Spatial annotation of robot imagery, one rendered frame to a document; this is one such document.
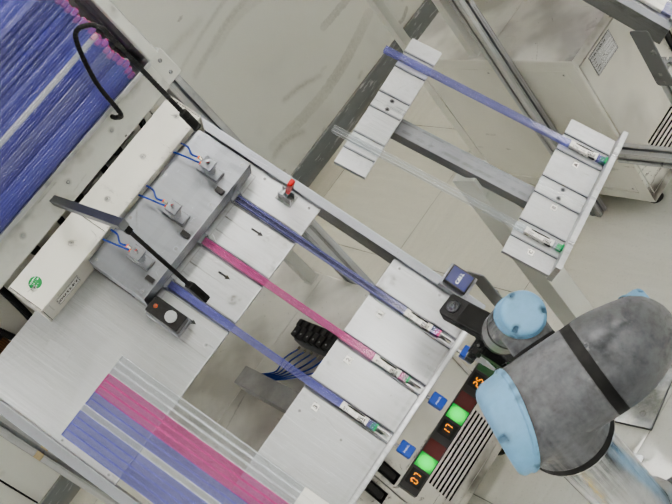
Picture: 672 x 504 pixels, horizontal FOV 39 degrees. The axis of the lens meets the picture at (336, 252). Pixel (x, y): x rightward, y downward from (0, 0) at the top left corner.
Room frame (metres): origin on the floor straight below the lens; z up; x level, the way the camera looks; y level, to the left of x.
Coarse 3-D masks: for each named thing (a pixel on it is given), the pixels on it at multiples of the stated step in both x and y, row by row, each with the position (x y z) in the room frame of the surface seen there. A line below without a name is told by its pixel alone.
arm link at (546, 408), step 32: (544, 352) 0.73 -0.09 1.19; (576, 352) 0.70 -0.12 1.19; (480, 384) 0.78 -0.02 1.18; (512, 384) 0.73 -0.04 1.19; (544, 384) 0.70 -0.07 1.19; (576, 384) 0.68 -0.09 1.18; (608, 384) 0.67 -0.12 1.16; (512, 416) 0.71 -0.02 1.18; (544, 416) 0.69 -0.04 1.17; (576, 416) 0.67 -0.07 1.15; (608, 416) 0.67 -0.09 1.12; (512, 448) 0.69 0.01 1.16; (544, 448) 0.68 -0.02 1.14; (576, 448) 0.68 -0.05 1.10; (608, 448) 0.68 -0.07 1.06; (576, 480) 0.72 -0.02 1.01; (608, 480) 0.70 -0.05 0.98; (640, 480) 0.72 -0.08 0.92
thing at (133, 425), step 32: (128, 384) 1.51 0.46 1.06; (160, 384) 1.49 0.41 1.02; (96, 416) 1.49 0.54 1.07; (128, 416) 1.47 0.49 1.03; (160, 416) 1.45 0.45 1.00; (192, 416) 1.43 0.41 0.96; (96, 448) 1.46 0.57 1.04; (128, 448) 1.43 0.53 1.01; (160, 448) 1.41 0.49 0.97; (192, 448) 1.39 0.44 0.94; (224, 448) 1.37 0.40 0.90; (128, 480) 1.40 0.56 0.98; (160, 480) 1.38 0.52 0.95; (192, 480) 1.35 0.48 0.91; (224, 480) 1.33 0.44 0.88; (256, 480) 1.31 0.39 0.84; (288, 480) 1.29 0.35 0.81
